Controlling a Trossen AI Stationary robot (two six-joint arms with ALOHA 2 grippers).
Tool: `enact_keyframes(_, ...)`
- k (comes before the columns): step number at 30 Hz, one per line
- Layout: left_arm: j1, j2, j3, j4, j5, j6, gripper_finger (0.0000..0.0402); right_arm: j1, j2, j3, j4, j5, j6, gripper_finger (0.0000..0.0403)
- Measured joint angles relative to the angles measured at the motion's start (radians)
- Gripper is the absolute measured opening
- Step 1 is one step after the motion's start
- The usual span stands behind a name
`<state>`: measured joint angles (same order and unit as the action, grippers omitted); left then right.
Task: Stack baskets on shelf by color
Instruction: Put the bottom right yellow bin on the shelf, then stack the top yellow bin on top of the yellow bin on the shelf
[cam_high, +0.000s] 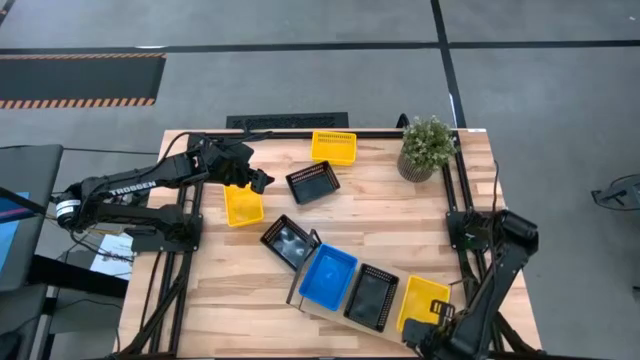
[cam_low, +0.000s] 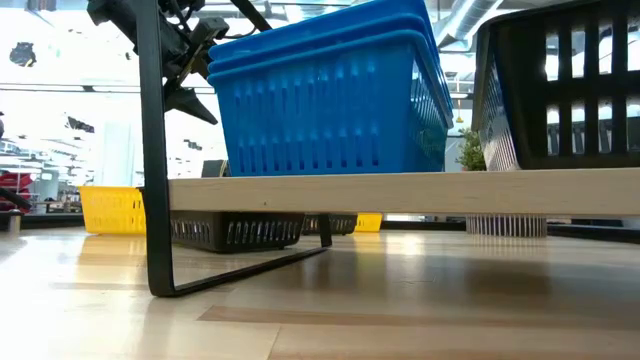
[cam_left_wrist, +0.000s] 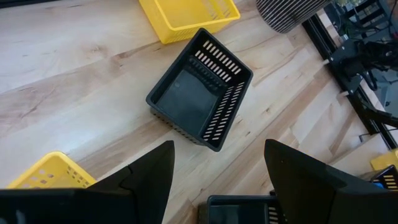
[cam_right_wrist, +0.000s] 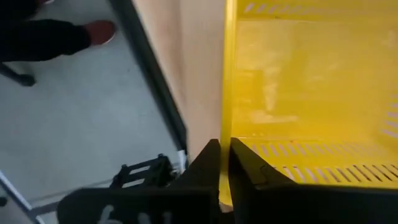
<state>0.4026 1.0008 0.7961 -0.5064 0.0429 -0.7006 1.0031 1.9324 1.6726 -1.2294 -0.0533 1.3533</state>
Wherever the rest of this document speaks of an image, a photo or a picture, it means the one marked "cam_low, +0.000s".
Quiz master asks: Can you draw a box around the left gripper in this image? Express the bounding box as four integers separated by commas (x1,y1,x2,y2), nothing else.
86,0,220,127

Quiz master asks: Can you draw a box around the blue plastic basket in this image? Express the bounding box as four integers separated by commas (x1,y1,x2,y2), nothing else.
207,13,452,119
207,28,455,177
207,0,449,109

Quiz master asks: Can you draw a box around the yellow plastic basket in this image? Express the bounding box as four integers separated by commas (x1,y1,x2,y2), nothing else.
78,185,147,236
353,213,384,234

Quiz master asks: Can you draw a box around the black plastic basket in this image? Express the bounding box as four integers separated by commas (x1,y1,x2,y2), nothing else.
302,213,359,237
138,185,307,254
472,0,640,171

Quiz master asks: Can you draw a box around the wooden shelf with black legs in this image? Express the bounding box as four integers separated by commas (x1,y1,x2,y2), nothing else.
135,0,640,299

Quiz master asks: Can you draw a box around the dark monitor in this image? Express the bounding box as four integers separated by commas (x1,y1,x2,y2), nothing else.
201,159,229,178

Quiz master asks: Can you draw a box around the white room panel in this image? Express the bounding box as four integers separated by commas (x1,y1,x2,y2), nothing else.
98,121,137,188

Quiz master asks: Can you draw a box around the black ceiling device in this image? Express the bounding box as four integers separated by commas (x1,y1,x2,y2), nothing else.
8,41,38,69

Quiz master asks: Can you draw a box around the red background equipment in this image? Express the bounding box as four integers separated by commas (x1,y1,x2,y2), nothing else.
0,171,34,214

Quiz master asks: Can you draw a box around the small potted artificial plant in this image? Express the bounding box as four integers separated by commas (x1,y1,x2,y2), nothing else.
455,127,549,239

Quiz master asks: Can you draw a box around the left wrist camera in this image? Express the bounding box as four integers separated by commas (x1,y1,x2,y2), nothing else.
189,16,232,52

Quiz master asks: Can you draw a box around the black cable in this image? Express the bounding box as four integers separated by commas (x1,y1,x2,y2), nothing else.
0,186,33,212

